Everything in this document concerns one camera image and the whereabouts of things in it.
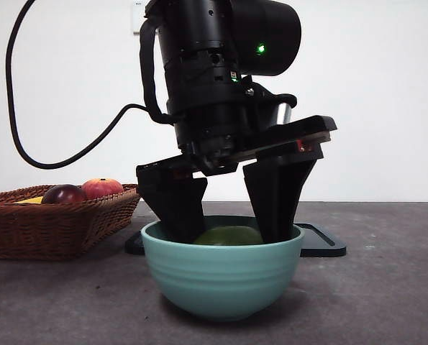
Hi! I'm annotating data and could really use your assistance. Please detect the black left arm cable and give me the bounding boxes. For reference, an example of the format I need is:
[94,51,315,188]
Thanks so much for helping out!
[5,0,157,170]

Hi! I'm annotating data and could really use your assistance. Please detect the left wrist grey camera box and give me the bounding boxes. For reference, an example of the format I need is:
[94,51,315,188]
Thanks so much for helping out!
[273,101,294,127]

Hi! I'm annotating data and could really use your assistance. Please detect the white wall socket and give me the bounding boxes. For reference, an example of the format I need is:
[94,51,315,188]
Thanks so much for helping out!
[132,1,145,36]

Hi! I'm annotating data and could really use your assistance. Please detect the brown wicker basket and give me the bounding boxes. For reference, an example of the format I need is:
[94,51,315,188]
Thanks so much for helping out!
[0,183,142,262]

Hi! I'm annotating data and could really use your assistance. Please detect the dark purple round fruit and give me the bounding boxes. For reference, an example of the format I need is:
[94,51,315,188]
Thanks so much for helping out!
[41,184,88,205]

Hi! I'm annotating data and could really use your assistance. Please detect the green avocado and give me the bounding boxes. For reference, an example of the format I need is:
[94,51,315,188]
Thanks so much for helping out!
[193,226,264,247]

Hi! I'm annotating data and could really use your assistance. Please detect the red orange apple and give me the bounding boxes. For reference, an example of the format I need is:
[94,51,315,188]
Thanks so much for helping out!
[81,178,124,200]

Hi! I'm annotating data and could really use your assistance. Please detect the teal ribbed bowl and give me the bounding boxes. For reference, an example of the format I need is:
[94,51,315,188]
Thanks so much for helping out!
[140,215,304,322]

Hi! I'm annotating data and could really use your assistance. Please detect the black rectangular tray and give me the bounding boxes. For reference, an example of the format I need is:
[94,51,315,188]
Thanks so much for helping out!
[124,222,347,257]

